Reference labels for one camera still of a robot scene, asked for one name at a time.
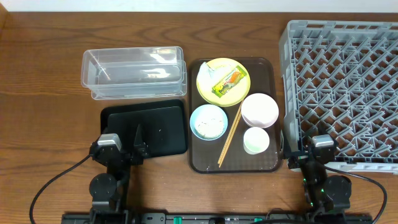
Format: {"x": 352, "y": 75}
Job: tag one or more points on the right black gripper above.
{"x": 304, "y": 157}

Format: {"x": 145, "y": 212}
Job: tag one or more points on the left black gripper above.
{"x": 123, "y": 154}

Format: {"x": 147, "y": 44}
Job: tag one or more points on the white green cup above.
{"x": 255, "y": 140}

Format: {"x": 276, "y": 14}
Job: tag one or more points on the light blue bowl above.
{"x": 207, "y": 109}

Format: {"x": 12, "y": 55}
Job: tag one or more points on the white tissue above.
{"x": 207, "y": 77}

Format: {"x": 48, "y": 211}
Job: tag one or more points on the green orange snack wrapper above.
{"x": 230, "y": 80}

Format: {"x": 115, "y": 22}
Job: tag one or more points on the pile of white rice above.
{"x": 209, "y": 126}

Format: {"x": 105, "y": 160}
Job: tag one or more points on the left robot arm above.
{"x": 109, "y": 189}

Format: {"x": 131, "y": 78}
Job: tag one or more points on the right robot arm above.
{"x": 328, "y": 195}

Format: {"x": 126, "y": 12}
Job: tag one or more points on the grey plastic dishwasher rack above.
{"x": 342, "y": 74}

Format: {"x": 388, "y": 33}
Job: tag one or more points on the clear plastic waste bin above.
{"x": 135, "y": 72}

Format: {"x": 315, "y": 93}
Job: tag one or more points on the black plastic tray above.
{"x": 163, "y": 124}

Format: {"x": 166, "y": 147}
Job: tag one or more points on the pink round bowl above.
{"x": 259, "y": 110}

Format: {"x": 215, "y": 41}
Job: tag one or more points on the wooden chopstick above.
{"x": 229, "y": 137}

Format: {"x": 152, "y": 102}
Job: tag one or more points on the yellow round plate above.
{"x": 236, "y": 94}

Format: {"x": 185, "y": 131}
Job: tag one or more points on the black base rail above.
{"x": 161, "y": 218}

